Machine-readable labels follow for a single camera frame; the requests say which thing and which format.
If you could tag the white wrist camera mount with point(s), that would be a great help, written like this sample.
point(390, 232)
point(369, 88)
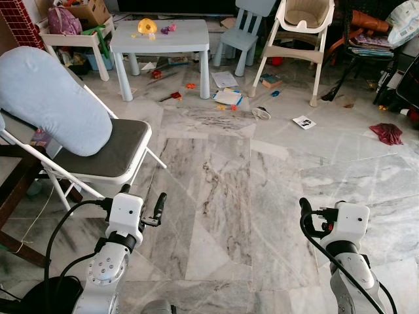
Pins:
point(124, 212)
point(353, 219)

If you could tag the blue and beige pillow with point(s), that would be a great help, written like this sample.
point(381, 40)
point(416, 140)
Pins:
point(46, 98)

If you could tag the brown teal book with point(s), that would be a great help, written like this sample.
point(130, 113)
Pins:
point(271, 81)

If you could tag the loose white paper sheet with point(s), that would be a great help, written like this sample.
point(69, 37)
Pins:
point(224, 79)

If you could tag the purple pink toy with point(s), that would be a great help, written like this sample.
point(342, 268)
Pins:
point(168, 29)

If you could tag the black robot waist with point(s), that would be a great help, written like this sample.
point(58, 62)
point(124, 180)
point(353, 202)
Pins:
point(46, 301)

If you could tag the white printed card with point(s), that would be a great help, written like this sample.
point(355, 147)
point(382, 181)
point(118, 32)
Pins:
point(304, 122)

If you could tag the white diaper pack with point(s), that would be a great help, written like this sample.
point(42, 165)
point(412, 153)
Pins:
point(404, 23)

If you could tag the dark red cloth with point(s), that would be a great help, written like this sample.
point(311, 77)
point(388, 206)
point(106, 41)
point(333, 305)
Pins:
point(387, 134)

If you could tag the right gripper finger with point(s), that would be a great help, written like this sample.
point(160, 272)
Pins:
point(306, 210)

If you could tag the light blue kids chair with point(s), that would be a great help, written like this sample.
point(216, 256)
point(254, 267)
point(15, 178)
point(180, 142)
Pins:
point(239, 39)

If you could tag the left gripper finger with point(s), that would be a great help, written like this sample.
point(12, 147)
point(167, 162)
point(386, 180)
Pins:
point(126, 190)
point(160, 206)

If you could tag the white beige high chair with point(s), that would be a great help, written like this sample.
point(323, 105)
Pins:
point(294, 53)

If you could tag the small red toy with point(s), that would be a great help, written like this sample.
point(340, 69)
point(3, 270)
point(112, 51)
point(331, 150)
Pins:
point(177, 96)
point(157, 74)

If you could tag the orange brown bag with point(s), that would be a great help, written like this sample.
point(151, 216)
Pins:
point(370, 21)

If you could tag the green toy stick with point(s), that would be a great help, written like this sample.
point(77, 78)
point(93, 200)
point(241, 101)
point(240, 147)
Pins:
point(103, 42)

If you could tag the dark wooden furniture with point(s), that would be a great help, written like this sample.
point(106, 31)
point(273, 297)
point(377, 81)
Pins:
point(16, 183)

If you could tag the stack of colourful books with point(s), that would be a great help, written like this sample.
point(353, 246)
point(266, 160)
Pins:
point(371, 46)

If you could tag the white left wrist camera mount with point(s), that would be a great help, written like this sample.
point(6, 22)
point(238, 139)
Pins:
point(124, 212)

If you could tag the cardboard box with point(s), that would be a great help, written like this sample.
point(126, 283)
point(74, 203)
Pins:
point(91, 12)

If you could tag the red tiled panel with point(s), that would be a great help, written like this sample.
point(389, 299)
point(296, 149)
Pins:
point(26, 19)

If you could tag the small orange toy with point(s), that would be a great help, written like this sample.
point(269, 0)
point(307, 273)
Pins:
point(190, 86)

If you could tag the black stroller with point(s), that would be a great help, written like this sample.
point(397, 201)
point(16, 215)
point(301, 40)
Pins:
point(406, 85)

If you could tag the grey plastic kids table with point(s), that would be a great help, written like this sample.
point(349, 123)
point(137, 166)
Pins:
point(163, 36)

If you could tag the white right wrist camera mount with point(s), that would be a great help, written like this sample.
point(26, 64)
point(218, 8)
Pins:
point(353, 219)

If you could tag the yellow toy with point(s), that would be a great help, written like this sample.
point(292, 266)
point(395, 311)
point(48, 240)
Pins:
point(147, 26)

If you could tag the grey slipper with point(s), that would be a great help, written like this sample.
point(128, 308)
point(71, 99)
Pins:
point(261, 113)

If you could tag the purple book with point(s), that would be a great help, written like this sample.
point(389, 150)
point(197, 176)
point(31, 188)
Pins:
point(41, 137)

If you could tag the pink bag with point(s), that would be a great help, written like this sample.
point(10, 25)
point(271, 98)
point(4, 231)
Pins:
point(64, 21)

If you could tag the white folding chair grey seat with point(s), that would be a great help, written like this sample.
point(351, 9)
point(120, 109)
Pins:
point(118, 154)

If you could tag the grey left robot leg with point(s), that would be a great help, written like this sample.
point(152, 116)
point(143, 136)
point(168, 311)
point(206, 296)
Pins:
point(157, 307)

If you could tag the small white side table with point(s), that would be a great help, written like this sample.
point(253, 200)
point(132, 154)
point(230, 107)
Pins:
point(72, 38)

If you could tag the blue white booklet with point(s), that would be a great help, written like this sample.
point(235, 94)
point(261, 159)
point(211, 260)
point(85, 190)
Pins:
point(228, 97)

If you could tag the black metal rack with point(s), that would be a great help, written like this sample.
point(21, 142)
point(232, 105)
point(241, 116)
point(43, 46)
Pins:
point(357, 65)

